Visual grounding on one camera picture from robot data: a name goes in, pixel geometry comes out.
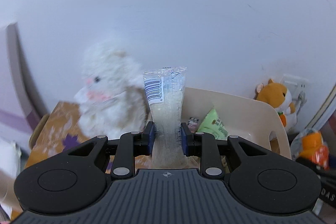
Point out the white cloth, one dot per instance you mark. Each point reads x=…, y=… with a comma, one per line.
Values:
x=8, y=161

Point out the green snack packet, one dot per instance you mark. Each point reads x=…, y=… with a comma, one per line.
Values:
x=212, y=124

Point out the orange item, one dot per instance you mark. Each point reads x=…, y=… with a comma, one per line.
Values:
x=313, y=145

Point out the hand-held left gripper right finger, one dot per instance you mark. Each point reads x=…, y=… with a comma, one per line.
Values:
x=184, y=140

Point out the beige plastic basket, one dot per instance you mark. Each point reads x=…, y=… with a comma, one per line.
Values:
x=236, y=108

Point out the orange hamster plush toy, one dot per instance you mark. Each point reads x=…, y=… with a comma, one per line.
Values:
x=273, y=95

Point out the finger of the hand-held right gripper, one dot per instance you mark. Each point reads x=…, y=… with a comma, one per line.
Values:
x=319, y=170

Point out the cream door frame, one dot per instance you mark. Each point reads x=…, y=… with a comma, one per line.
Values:
x=325, y=108

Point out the colourful candy pack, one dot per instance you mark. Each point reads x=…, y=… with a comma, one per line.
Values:
x=193, y=122

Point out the white wall socket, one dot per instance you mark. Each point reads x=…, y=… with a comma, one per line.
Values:
x=305, y=86

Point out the clear packet with barcode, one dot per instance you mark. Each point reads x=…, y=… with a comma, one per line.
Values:
x=165, y=113

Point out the brown floral storage box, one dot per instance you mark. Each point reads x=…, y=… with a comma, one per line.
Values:
x=57, y=129

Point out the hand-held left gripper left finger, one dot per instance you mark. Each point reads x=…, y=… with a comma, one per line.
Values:
x=151, y=138

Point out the white lamb plush toy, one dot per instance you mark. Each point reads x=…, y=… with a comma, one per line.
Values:
x=110, y=98

